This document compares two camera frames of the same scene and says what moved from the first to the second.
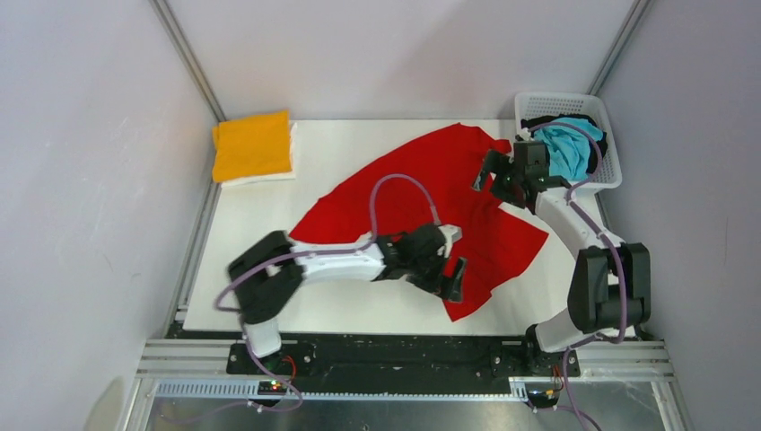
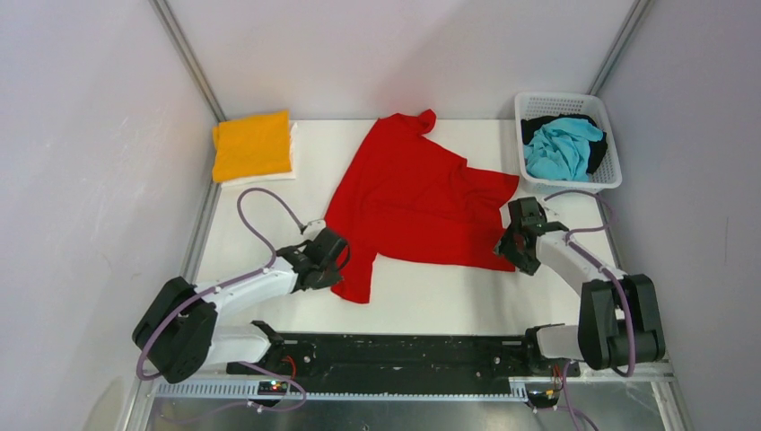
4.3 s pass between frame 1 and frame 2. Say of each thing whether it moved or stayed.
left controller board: stayed
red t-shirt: moved
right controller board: stayed
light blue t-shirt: stayed
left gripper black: moved
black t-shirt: stayed
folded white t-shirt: stayed
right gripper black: moved
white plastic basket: stayed
